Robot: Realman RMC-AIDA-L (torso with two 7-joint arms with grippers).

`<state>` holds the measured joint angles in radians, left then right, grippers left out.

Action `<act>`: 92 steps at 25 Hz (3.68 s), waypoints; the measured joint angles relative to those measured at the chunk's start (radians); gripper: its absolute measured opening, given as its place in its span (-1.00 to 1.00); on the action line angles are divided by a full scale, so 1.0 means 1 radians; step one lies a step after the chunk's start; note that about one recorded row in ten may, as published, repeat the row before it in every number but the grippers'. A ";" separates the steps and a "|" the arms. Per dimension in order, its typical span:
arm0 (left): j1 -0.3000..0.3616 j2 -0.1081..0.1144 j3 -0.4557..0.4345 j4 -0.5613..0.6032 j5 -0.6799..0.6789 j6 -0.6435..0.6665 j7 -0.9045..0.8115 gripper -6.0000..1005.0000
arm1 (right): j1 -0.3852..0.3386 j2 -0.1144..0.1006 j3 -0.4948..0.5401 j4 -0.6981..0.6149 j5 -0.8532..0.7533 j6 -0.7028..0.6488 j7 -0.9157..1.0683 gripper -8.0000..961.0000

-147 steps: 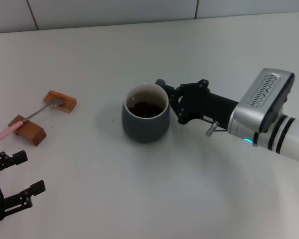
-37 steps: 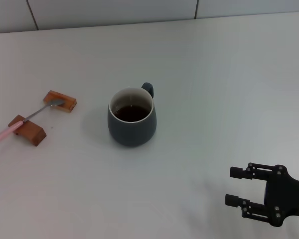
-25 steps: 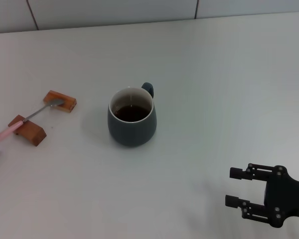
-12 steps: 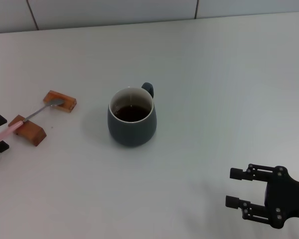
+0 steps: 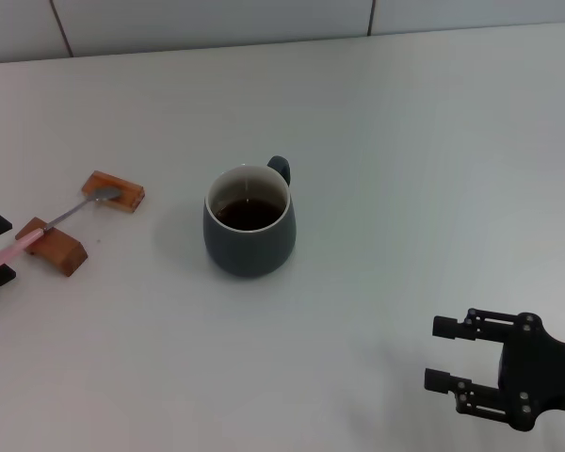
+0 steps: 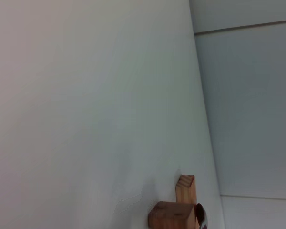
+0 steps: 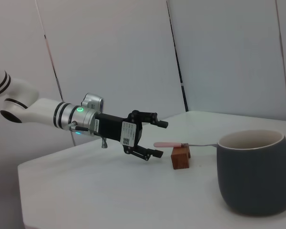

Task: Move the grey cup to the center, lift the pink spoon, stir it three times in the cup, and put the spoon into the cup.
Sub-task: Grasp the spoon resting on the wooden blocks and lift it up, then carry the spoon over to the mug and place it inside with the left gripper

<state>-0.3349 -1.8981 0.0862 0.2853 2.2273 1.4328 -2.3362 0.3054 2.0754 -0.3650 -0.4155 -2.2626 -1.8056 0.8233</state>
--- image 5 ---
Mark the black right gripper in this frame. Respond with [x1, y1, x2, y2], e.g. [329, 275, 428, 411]
[423, 308, 565, 432]

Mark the grey ceramic cup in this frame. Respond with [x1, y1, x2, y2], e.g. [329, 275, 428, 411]
[202, 154, 297, 278]

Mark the pink handled metal spoon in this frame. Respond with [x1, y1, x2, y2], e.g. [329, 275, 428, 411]
[0, 186, 122, 270]

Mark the dark coffee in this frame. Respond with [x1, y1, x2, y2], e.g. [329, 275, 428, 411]
[214, 198, 283, 232]

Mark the solid wooden block rest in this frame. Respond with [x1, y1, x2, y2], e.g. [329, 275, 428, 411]
[14, 216, 89, 279]

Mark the wooden spoon rest with recess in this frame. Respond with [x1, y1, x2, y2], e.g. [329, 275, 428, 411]
[80, 169, 146, 214]

